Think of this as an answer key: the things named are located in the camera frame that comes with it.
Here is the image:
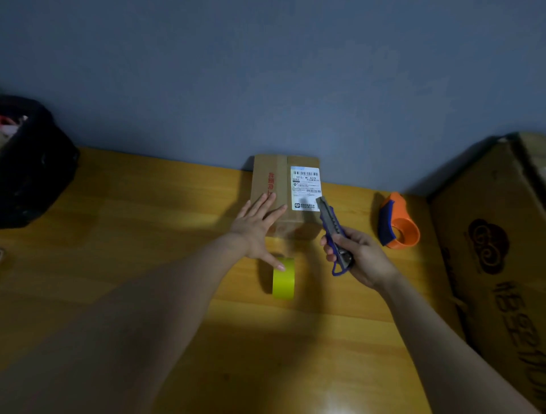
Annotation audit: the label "person's left forearm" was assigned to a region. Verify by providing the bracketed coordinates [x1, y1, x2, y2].
[0, 233, 257, 414]

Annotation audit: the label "person's right hand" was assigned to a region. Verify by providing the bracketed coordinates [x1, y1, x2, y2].
[321, 227, 399, 293]

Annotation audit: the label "small labelled cardboard box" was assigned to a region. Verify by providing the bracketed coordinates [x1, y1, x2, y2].
[249, 154, 323, 240]

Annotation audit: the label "large printed cardboard box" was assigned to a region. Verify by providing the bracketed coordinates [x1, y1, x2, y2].
[428, 132, 546, 413]

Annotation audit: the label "black bag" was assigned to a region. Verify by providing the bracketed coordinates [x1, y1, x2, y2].
[0, 94, 81, 230]

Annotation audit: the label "red white items in bag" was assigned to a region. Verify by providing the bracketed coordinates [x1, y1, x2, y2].
[0, 114, 27, 138]

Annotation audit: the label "orange blue tape dispenser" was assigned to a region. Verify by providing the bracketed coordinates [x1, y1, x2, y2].
[377, 191, 421, 251]

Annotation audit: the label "person's left hand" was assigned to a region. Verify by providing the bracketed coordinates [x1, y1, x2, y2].
[229, 192, 288, 272]

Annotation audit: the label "person's right forearm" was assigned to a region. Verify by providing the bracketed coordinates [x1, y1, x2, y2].
[378, 273, 541, 414]

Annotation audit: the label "blue grey utility knife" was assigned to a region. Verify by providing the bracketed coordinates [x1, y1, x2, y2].
[316, 196, 355, 277]

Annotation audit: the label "yellow tape roll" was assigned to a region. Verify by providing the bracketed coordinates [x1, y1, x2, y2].
[272, 256, 296, 300]

